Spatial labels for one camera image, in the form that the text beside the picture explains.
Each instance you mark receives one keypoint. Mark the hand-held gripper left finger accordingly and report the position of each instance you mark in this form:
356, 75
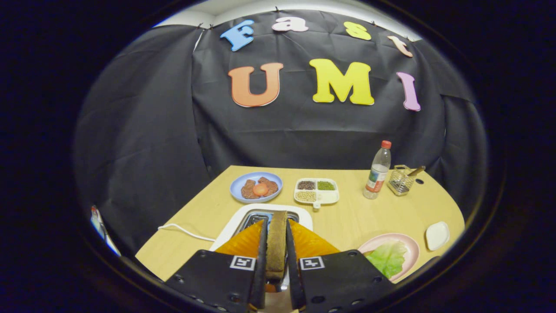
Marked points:
260, 269

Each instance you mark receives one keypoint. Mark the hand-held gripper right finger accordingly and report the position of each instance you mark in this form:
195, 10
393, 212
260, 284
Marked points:
293, 278

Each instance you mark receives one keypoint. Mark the plain brown bread slice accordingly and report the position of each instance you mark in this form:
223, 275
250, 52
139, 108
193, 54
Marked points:
276, 243

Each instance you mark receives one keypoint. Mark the green lettuce leaf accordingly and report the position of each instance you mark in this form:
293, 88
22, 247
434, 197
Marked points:
386, 258

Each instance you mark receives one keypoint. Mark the white toaster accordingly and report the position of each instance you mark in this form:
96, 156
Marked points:
230, 226

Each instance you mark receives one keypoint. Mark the red tomato slice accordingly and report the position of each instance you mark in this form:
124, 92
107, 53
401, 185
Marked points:
260, 189

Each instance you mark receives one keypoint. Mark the brown meat patty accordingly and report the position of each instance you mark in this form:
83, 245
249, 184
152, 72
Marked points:
271, 186
247, 190

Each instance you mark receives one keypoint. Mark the blue plate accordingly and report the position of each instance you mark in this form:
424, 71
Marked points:
236, 192

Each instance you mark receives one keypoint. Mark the white divided seed tray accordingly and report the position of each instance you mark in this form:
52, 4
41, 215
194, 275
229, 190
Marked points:
330, 198

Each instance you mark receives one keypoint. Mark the pink plate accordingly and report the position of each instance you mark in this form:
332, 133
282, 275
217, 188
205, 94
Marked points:
412, 248

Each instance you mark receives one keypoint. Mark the clear plastic water bottle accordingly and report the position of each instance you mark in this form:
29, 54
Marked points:
377, 174

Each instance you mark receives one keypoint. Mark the small white square plate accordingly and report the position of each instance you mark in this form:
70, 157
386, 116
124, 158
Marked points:
437, 236

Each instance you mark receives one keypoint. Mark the black backdrop cloth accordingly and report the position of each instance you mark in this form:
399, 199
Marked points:
173, 143

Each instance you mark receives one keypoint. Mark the blue and white object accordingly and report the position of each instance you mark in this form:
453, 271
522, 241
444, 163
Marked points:
99, 224

